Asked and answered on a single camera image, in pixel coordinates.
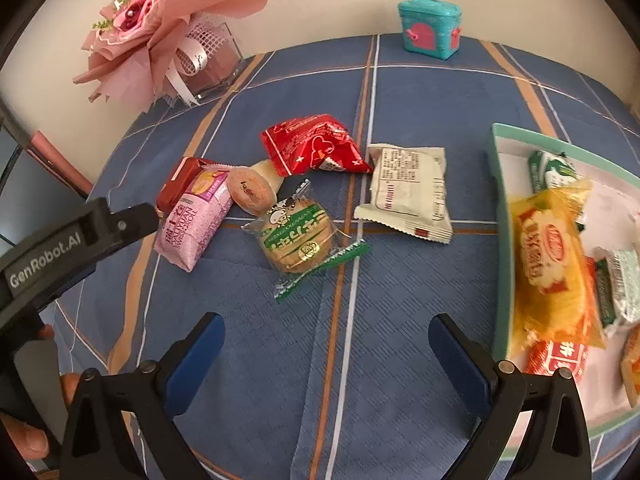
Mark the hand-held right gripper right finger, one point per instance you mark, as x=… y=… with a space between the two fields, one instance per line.
x=455 y=360

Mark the orange snack packet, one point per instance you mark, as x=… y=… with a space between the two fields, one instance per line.
x=632 y=370

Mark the round wrapped pastry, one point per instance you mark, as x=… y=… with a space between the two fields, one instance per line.
x=250 y=192

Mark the teal toy chest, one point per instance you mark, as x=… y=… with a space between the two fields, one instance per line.
x=430 y=27

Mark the pink bar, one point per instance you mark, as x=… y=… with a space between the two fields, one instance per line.
x=60 y=160

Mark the green foil snack packet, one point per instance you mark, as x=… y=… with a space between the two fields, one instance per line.
x=620 y=280

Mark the person's left hand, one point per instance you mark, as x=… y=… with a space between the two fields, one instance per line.
x=25 y=440

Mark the clear green biscuit packet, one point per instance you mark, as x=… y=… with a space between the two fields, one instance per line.
x=295 y=240

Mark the white box with green rim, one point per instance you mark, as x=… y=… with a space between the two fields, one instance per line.
x=500 y=175

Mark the green white snack packet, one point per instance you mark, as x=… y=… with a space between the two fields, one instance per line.
x=550 y=170

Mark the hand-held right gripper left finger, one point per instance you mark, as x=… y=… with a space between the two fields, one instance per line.
x=200 y=355

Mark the clear glass vase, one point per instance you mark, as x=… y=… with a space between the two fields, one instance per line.
x=215 y=60

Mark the pink snack packet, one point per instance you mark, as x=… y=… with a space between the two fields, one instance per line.
x=192 y=220

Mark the small cream snack packet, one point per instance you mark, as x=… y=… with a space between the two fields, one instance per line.
x=265 y=169

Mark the yellow snack packet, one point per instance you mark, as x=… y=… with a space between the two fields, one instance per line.
x=550 y=270

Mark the red box snack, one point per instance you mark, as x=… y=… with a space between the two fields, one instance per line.
x=175 y=182

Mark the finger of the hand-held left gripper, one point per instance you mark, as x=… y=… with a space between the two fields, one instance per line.
x=135 y=222

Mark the pink flower bouquet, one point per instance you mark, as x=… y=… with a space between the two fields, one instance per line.
x=145 y=20

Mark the red white snack packet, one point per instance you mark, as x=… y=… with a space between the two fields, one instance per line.
x=555 y=360

